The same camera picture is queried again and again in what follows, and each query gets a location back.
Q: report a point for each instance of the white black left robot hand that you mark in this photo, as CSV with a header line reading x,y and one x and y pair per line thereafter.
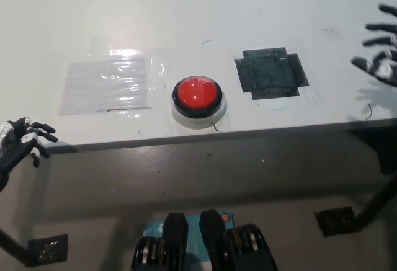
x,y
26,140

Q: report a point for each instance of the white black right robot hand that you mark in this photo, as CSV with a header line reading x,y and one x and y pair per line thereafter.
x,y
383,63

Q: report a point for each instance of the red dome push button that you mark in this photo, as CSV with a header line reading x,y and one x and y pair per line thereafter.
x,y
198,104

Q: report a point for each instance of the black metal table leg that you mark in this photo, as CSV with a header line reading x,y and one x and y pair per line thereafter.
x,y
378,198
12,247

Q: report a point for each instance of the black floor tape patch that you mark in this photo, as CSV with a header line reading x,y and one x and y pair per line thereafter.
x,y
49,249
336,221

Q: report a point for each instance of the black tape square patch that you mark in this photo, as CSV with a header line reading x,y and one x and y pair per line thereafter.
x,y
271,73

